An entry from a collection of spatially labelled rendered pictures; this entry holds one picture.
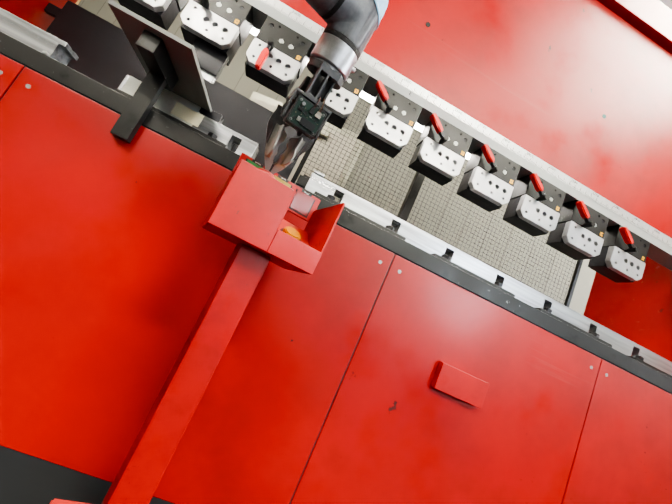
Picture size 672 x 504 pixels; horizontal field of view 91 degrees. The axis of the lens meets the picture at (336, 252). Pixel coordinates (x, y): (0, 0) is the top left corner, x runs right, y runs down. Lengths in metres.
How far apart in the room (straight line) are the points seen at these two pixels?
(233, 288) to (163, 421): 0.24
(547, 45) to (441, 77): 0.47
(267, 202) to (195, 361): 0.30
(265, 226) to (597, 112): 1.38
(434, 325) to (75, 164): 0.95
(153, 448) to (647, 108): 1.91
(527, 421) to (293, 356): 0.69
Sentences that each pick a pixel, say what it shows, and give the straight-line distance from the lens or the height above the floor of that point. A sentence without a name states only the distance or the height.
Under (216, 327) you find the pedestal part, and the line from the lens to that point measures 0.63.
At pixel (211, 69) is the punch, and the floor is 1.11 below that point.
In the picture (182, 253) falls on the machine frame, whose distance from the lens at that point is 0.86.
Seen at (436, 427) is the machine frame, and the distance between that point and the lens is 1.02.
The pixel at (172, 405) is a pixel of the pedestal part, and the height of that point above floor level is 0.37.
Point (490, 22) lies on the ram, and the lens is 1.53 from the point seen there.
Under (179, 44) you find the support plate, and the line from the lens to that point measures 0.89.
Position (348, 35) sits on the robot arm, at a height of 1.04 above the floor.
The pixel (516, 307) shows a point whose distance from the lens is 1.10.
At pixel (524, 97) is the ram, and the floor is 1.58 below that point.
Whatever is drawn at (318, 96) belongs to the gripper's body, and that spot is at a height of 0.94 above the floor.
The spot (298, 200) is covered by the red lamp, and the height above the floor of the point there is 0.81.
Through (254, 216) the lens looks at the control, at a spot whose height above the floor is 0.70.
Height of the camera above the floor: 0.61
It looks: 10 degrees up
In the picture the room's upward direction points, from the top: 25 degrees clockwise
